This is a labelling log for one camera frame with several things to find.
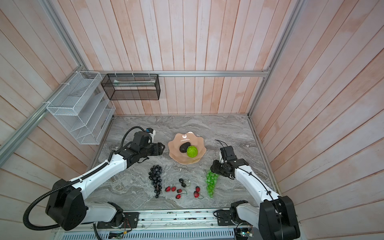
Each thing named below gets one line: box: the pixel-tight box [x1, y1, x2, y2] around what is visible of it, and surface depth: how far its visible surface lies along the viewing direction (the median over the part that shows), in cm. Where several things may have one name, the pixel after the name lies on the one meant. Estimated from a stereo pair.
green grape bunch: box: [205, 169, 220, 199], surface depth 84 cm
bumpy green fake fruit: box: [186, 145, 199, 158], surface depth 95 cm
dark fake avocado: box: [179, 142, 191, 153], surface depth 97 cm
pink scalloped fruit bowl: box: [167, 131, 207, 165], surface depth 100 cm
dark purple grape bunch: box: [148, 165, 163, 199], surface depth 84 cm
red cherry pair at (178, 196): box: [175, 188, 188, 199], surface depth 82 cm
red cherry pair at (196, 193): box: [193, 186, 204, 200], surface depth 83 cm
